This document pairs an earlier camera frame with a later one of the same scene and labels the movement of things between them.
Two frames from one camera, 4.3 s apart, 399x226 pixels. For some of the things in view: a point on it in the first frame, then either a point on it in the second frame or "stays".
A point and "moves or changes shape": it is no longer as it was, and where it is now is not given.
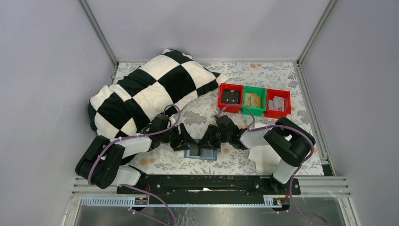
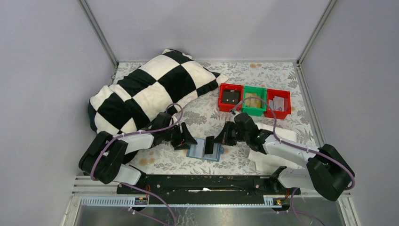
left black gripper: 186,137 stays
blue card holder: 207,154 stays
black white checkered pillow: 163,85 stays
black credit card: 193,149 moves or changes shape
